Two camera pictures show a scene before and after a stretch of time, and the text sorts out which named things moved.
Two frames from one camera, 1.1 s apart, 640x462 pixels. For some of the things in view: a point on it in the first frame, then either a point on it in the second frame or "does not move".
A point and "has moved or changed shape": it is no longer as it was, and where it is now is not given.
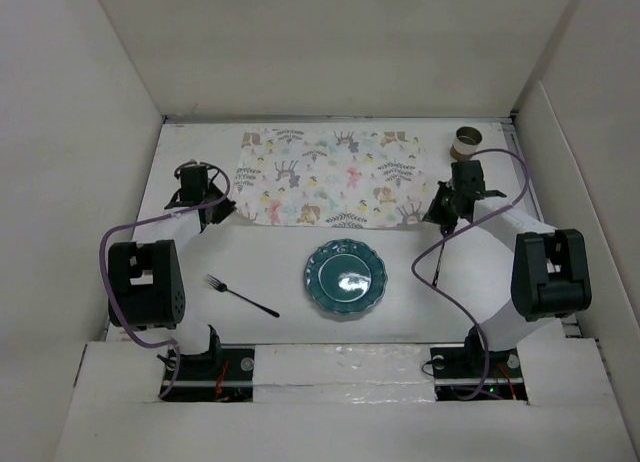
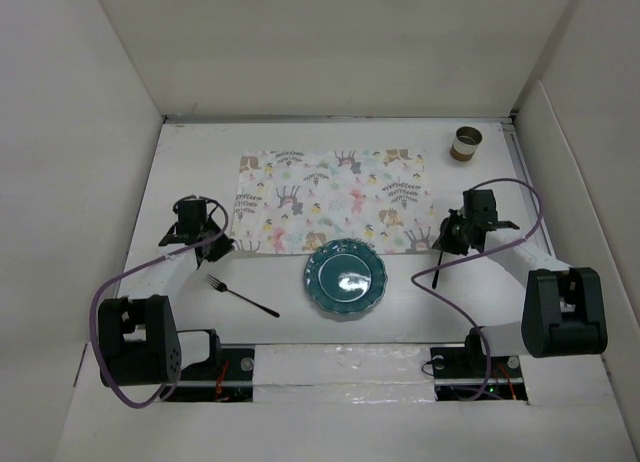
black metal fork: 222,287 does not move
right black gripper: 434,214 to 444,242
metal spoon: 438,266 does not move
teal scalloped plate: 346,276 does not move
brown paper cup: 465,143 does not move
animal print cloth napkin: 333,177 has moved or changed shape
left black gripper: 225,208 to 221,249
